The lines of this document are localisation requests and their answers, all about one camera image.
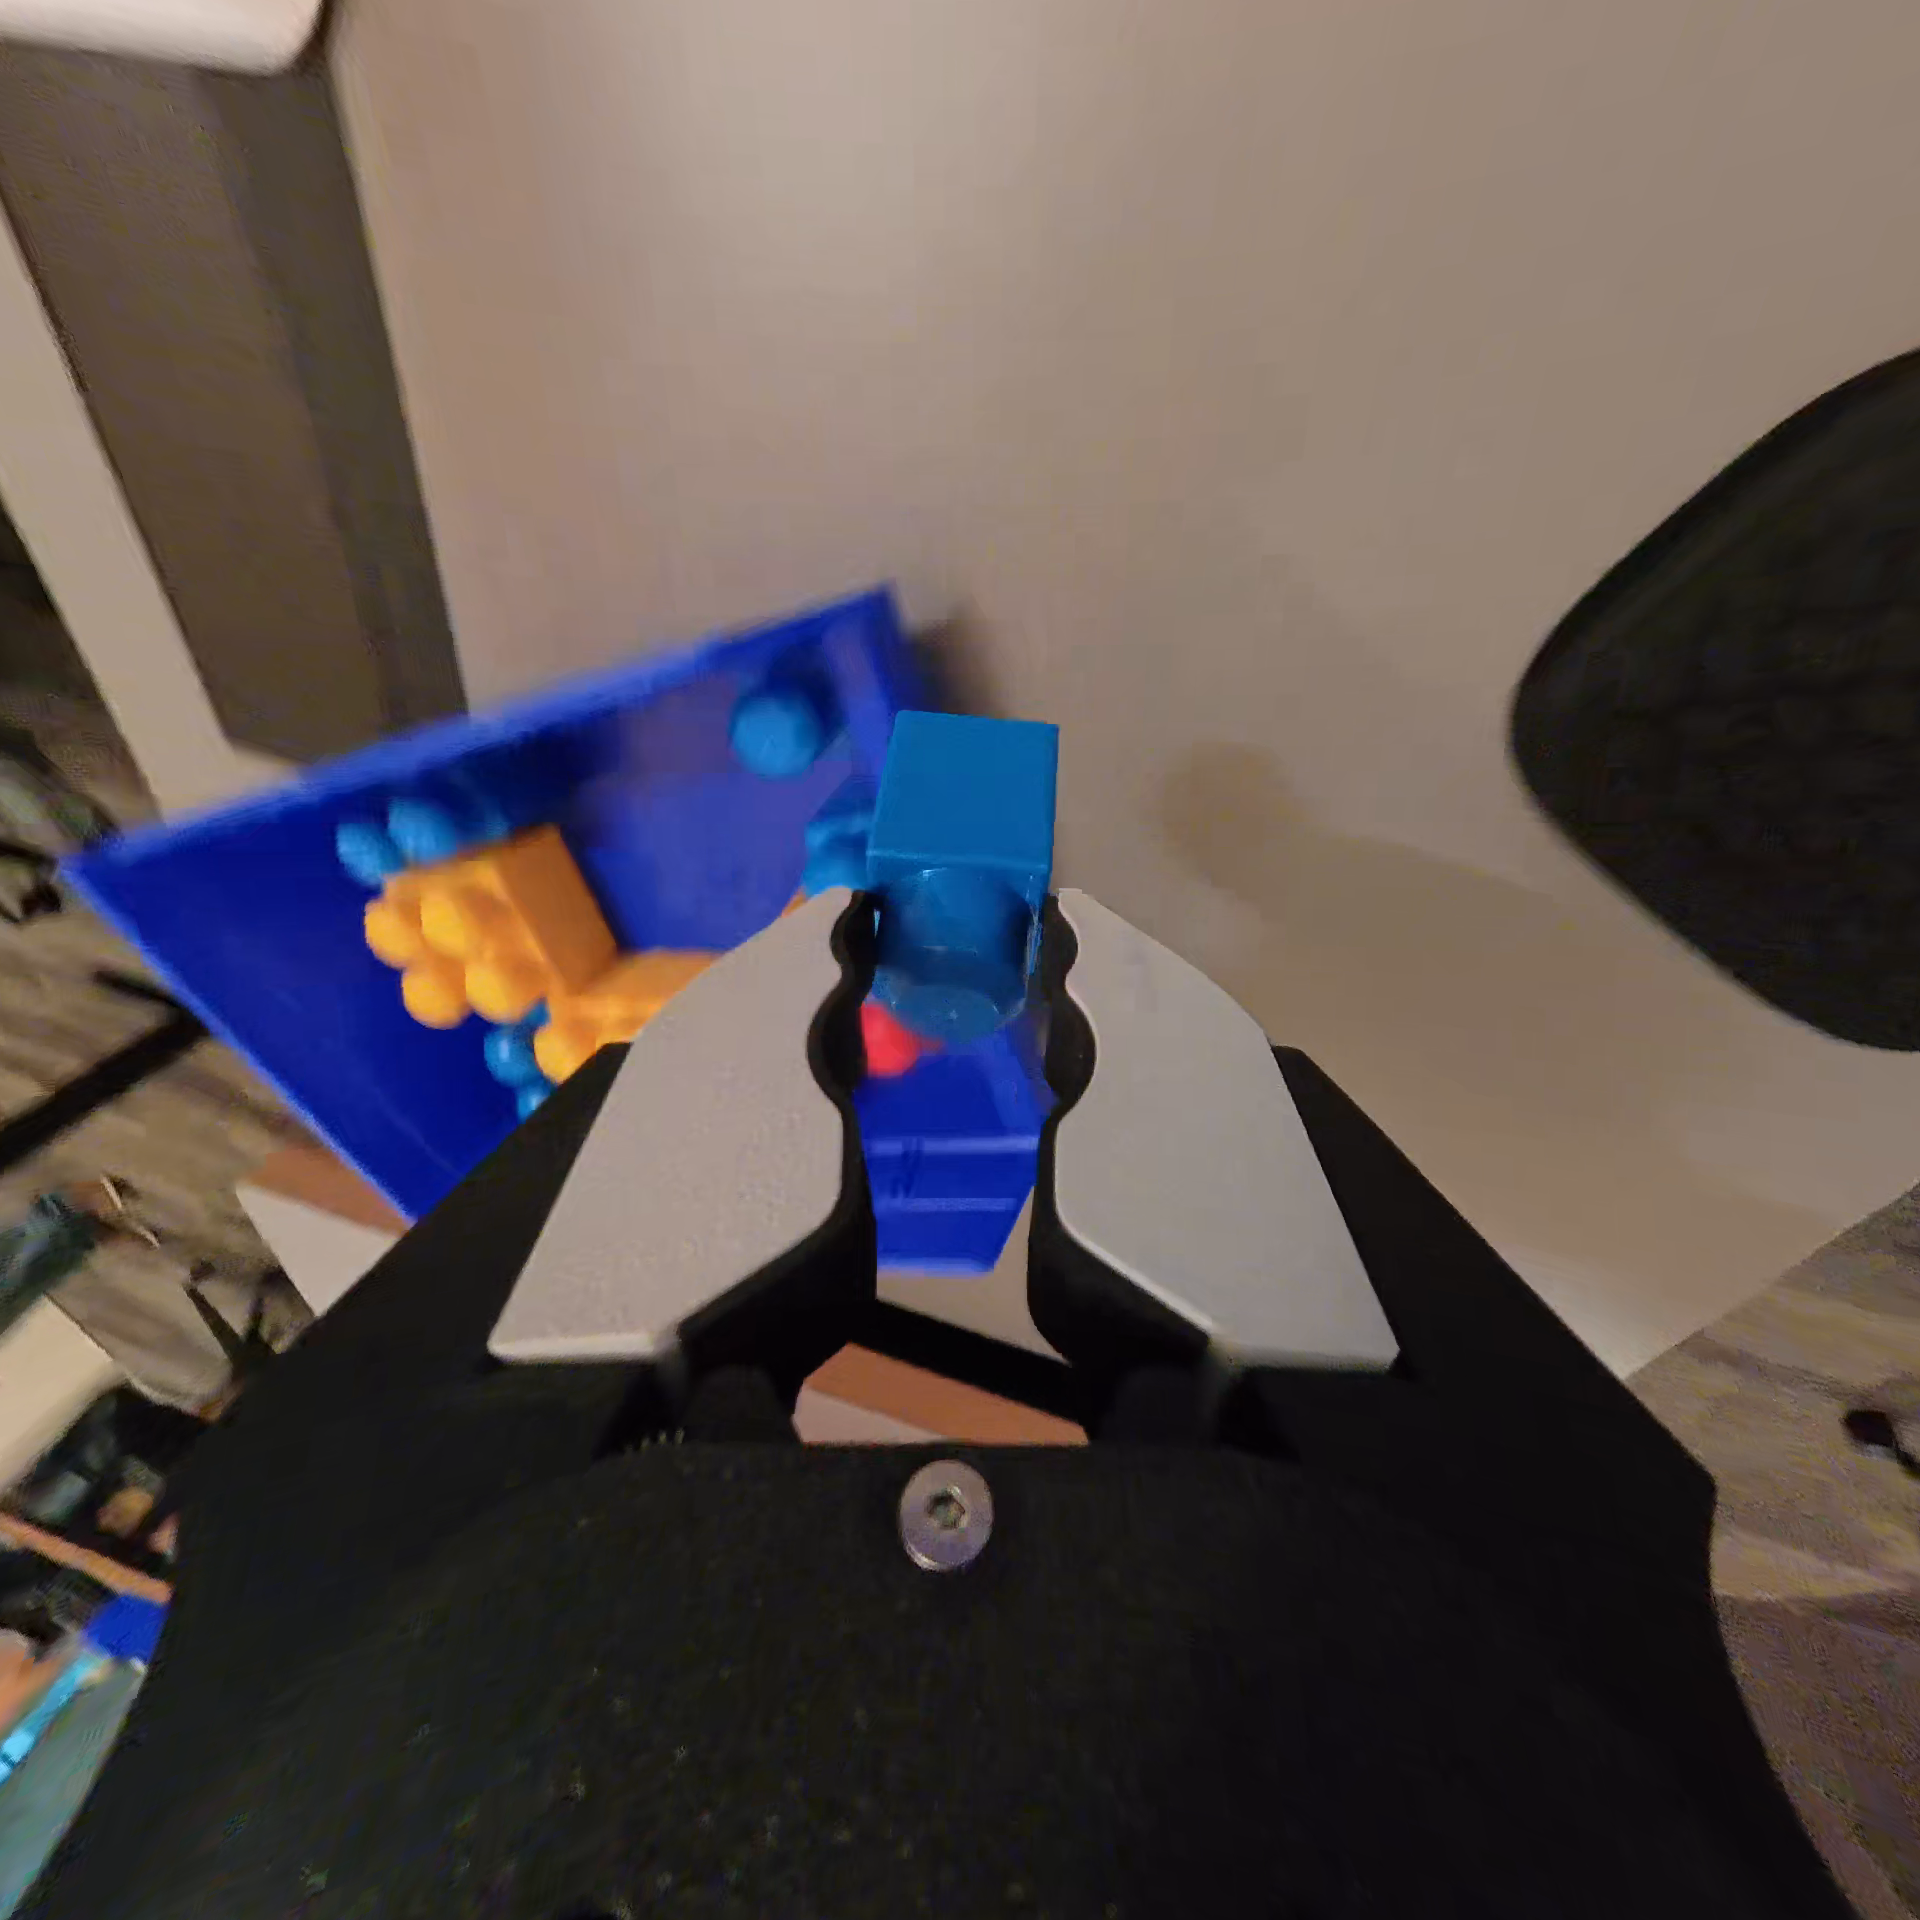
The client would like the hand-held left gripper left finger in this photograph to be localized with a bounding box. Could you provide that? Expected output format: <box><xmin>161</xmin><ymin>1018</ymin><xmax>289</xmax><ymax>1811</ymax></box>
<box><xmin>488</xmin><ymin>887</ymin><xmax>884</xmax><ymax>1383</ymax></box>

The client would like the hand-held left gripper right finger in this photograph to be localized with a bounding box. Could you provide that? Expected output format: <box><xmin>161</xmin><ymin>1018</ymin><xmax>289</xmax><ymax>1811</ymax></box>
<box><xmin>1025</xmin><ymin>888</ymin><xmax>1403</xmax><ymax>1374</ymax></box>

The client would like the pile of colourful building blocks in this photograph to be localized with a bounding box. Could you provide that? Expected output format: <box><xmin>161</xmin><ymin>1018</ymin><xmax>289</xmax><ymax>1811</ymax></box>
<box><xmin>334</xmin><ymin>682</ymin><xmax>923</xmax><ymax>1126</ymax></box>

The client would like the blue toy building block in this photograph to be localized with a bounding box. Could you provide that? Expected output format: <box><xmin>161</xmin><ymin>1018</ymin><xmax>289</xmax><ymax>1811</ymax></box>
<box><xmin>867</xmin><ymin>711</ymin><xmax>1063</xmax><ymax>1047</ymax></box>

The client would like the blue plastic storage bin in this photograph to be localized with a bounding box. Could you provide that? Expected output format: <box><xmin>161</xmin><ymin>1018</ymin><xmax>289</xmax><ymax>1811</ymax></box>
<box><xmin>58</xmin><ymin>583</ymin><xmax>1058</xmax><ymax>1280</ymax></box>

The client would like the black desk mat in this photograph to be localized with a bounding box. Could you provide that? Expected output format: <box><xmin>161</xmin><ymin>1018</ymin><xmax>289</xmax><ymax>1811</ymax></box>
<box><xmin>1506</xmin><ymin>347</ymin><xmax>1920</xmax><ymax>1056</ymax></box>

